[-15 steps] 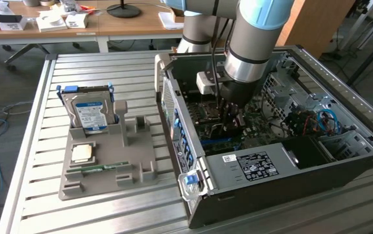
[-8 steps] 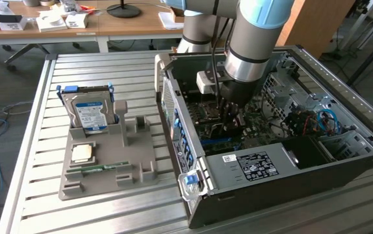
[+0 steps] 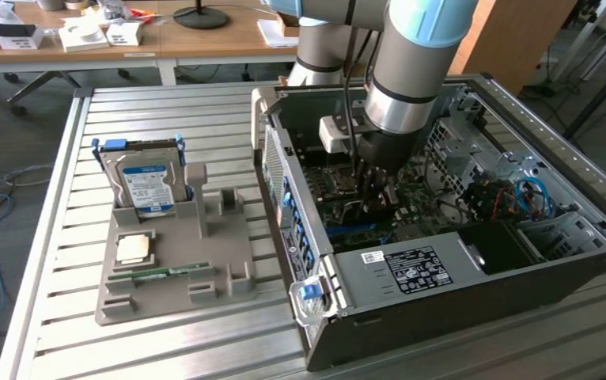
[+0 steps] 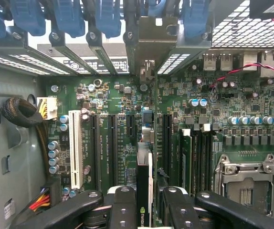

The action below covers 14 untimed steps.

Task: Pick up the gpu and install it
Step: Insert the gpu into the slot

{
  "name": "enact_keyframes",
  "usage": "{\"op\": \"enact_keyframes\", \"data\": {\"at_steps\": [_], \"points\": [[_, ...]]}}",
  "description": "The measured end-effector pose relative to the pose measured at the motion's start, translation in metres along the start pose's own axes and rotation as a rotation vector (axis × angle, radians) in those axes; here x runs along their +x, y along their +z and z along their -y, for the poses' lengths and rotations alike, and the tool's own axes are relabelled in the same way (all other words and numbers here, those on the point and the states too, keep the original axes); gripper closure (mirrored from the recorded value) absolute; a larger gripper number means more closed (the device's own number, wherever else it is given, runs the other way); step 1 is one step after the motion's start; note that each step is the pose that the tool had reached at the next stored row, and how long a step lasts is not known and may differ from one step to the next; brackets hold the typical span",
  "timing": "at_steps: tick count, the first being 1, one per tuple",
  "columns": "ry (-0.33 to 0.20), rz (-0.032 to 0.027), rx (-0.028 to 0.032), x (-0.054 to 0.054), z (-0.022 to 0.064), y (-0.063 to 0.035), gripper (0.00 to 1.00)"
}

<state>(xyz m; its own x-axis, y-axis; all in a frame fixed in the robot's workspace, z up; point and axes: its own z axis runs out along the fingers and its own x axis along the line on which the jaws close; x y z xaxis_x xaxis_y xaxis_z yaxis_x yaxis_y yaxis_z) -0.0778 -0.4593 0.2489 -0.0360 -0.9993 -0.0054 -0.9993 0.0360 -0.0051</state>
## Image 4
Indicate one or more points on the metal CPU socket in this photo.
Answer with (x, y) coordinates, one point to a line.
(246, 186)

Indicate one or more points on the short black expansion slot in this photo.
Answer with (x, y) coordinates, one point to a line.
(130, 126)

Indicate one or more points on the green motherboard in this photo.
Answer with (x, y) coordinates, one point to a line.
(223, 100)

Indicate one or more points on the blue long expansion slot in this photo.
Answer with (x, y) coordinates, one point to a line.
(147, 117)

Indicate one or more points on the open black PC case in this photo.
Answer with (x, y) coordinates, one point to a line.
(8, 155)

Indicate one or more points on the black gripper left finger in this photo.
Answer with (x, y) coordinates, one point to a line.
(122, 210)

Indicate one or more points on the empty black RAM slot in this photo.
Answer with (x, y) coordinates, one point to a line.
(196, 162)
(205, 162)

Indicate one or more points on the white PCI expansion slot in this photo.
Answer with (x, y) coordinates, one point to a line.
(75, 148)

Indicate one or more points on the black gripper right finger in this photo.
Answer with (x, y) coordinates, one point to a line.
(180, 212)

